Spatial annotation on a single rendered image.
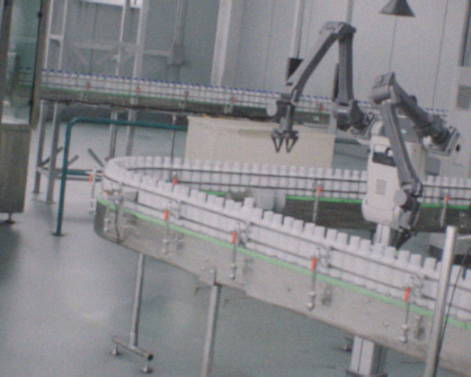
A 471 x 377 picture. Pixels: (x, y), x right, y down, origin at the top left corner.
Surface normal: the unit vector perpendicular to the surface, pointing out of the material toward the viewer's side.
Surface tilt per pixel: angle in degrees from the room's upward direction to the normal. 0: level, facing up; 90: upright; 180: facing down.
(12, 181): 90
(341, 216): 90
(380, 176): 90
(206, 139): 90
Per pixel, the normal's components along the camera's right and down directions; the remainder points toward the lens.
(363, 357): -0.75, 0.00
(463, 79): -0.91, -0.05
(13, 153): 0.65, 0.18
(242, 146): 0.39, 0.18
